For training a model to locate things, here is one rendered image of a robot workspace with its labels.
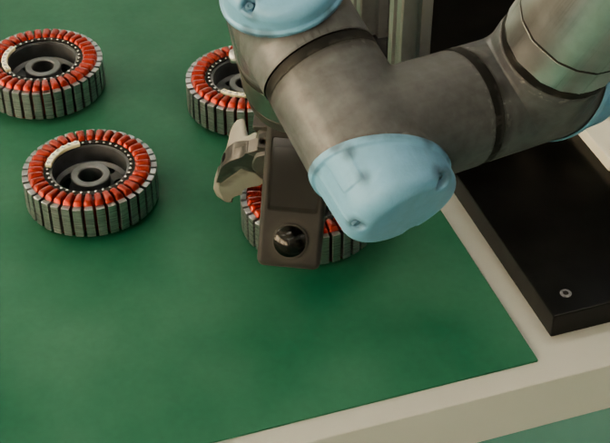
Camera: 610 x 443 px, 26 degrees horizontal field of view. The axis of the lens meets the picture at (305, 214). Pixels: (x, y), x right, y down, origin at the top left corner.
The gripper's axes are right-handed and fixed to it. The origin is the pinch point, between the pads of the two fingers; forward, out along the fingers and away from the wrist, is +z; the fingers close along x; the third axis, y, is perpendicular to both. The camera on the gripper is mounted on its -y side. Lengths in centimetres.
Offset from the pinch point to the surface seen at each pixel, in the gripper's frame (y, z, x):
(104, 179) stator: 0.9, -1.2, 17.2
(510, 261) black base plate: -3.9, -2.4, -16.6
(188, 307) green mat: -10.5, -4.7, 8.0
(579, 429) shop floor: 3, 90, -34
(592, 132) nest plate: 10.5, 3.7, -23.4
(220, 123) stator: 9.4, 4.9, 9.3
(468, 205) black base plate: 2.1, 1.6, -13.1
